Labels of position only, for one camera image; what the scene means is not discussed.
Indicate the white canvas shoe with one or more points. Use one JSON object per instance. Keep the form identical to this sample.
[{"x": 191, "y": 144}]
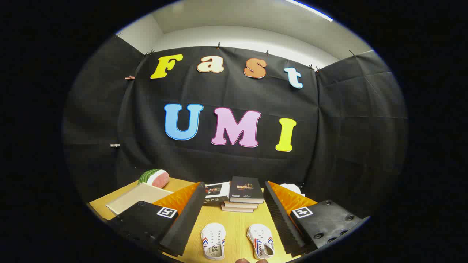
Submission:
[
  {"x": 213, "y": 239},
  {"x": 260, "y": 239}
]

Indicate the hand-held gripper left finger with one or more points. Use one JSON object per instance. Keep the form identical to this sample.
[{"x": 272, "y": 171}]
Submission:
[{"x": 182, "y": 223}]

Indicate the thick book with cream pages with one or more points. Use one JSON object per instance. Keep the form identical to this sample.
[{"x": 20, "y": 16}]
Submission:
[
  {"x": 239, "y": 205},
  {"x": 237, "y": 209}
]

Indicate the watermelon slice plush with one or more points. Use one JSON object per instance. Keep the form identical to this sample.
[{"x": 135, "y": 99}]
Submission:
[{"x": 155, "y": 178}]

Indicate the white plush pouch with face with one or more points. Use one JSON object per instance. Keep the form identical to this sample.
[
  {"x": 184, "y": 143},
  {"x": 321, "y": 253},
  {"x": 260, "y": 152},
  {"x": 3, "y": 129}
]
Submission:
[{"x": 292, "y": 188}]

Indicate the beige fabric storage box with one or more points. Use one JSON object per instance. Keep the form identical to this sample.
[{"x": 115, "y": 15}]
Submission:
[{"x": 135, "y": 199}]

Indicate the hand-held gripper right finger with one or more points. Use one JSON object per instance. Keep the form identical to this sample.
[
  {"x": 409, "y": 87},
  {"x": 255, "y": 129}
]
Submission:
[{"x": 283, "y": 219}]

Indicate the black cover book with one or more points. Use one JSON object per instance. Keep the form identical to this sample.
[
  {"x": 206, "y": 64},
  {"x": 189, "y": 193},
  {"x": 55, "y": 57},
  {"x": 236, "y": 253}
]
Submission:
[{"x": 246, "y": 188}]

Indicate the white portrait cover book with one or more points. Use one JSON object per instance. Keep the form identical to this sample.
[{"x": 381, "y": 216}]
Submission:
[{"x": 216, "y": 190}]

